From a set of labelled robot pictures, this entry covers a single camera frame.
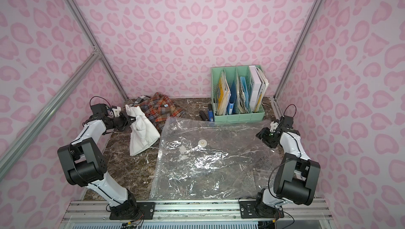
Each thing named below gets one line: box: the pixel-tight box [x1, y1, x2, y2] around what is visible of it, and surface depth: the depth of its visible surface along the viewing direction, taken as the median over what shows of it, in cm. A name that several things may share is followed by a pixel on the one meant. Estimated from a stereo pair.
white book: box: [248, 65, 270, 113], surface depth 99 cm
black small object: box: [199, 110, 209, 121], surface depth 111 cm
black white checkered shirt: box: [131, 94, 151, 107], surface depth 116 cm
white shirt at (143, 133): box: [124, 104, 161, 157], surface depth 91 cm
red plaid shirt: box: [134, 91, 186, 134], surface depth 106 cm
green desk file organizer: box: [210, 64, 265, 122], surface depth 102 cm
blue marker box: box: [207, 110, 215, 122], surface depth 106 cm
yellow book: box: [216, 70, 231, 116], surface depth 97 cm
